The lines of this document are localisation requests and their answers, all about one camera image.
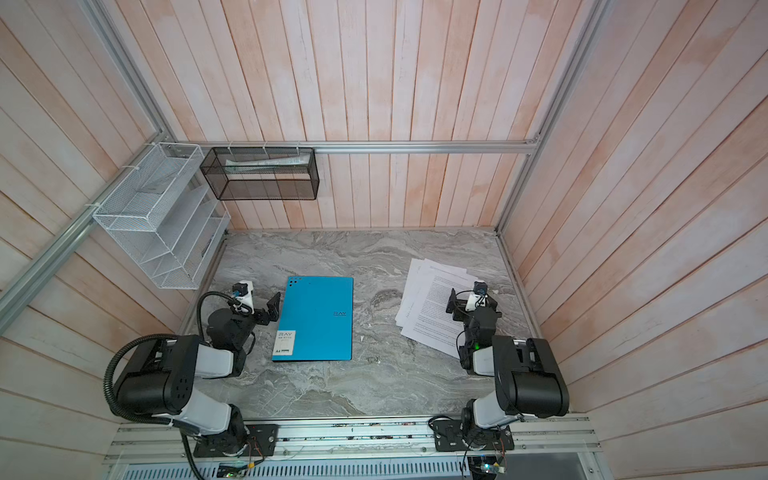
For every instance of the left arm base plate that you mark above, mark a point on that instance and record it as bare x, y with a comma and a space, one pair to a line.
252, 439

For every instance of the printed paper sheet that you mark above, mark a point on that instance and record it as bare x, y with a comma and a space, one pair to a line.
428, 322

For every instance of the aluminium frame bar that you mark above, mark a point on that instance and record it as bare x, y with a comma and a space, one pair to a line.
34, 277
387, 147
555, 103

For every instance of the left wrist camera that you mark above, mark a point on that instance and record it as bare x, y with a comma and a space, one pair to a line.
242, 294

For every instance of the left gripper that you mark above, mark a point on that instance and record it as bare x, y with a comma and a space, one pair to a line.
273, 311

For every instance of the black mesh basket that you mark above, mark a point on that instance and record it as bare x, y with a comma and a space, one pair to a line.
301, 186

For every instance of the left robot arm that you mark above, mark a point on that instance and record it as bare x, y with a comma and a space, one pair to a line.
151, 379

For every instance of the aluminium frame bar right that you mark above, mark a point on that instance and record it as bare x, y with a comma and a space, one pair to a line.
555, 103

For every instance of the white wire mesh shelf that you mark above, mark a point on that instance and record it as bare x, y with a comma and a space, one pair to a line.
169, 223

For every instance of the aluminium frame bar left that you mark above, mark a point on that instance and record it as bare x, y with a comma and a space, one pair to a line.
34, 277

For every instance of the aluminium front rail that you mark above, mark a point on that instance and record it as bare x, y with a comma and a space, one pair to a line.
357, 437

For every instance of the lower white paper sheets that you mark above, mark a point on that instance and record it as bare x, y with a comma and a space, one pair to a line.
419, 269

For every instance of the blue folder black inside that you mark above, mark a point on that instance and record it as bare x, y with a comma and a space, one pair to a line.
316, 321

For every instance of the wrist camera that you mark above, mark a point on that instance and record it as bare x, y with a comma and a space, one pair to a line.
478, 297
242, 294

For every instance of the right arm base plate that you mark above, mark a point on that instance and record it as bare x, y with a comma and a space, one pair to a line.
450, 435

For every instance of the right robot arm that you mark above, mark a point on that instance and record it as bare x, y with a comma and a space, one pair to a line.
527, 378

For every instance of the aluminium frame bar back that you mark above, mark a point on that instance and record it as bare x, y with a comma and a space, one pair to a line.
387, 147

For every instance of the papers in black basket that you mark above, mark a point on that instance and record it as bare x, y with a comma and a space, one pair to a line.
280, 165

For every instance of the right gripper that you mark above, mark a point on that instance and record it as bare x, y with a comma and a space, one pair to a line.
460, 305

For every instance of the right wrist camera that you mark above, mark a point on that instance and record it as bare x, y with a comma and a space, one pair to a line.
478, 297

